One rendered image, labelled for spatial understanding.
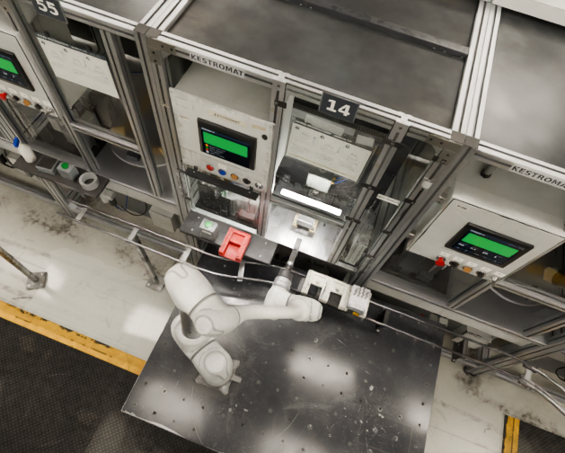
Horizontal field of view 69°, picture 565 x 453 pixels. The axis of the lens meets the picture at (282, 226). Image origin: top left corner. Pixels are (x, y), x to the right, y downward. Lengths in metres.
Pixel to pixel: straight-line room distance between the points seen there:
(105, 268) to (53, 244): 0.45
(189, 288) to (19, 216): 2.43
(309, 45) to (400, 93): 0.36
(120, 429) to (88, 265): 1.18
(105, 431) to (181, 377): 0.88
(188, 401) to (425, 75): 1.84
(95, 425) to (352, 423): 1.62
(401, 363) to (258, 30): 1.83
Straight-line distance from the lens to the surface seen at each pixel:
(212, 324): 1.48
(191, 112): 1.68
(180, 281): 1.56
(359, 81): 1.48
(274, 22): 1.65
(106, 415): 3.07
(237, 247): 2.25
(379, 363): 2.44
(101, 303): 3.25
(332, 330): 2.41
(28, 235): 3.67
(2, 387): 3.33
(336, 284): 2.29
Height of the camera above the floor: 2.96
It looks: 62 degrees down
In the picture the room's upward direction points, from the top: 12 degrees clockwise
